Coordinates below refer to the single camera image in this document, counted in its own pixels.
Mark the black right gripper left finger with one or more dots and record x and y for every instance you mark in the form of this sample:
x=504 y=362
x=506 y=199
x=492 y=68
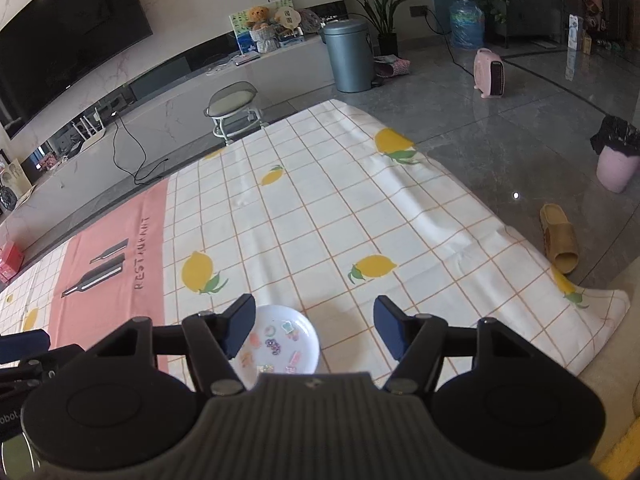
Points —
x=208 y=335

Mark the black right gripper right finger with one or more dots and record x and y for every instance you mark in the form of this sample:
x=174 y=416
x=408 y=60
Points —
x=421 y=337

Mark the small white sticker plate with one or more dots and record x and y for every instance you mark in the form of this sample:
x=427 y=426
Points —
x=282 y=341

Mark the pink storage box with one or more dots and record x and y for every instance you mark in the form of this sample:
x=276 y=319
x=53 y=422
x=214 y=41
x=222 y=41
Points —
x=11 y=259

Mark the tan slipper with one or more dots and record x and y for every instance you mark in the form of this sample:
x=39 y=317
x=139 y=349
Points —
x=560 y=240

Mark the white rolling stool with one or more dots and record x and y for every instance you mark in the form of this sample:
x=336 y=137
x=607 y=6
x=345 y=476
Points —
x=233 y=111

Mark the white wifi router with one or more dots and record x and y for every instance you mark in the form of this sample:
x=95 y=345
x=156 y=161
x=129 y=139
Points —
x=91 y=128

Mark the pink space heater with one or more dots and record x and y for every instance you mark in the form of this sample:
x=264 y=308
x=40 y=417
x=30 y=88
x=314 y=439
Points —
x=489 y=76

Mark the pink waste bin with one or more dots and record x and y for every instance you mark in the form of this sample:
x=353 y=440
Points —
x=617 y=145

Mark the grey metal trash can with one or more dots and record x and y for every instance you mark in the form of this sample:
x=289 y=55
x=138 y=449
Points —
x=351 y=54

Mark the blue water jug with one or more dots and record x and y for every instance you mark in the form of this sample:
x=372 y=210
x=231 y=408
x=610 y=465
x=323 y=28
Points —
x=467 y=25

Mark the teddy bear toy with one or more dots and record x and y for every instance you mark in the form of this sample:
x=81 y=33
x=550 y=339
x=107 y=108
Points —
x=261 y=31

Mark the tall green houseplant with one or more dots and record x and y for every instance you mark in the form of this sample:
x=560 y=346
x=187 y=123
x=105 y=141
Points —
x=380 y=14

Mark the black wall television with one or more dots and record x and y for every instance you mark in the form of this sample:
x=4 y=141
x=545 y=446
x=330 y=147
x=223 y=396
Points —
x=51 y=44

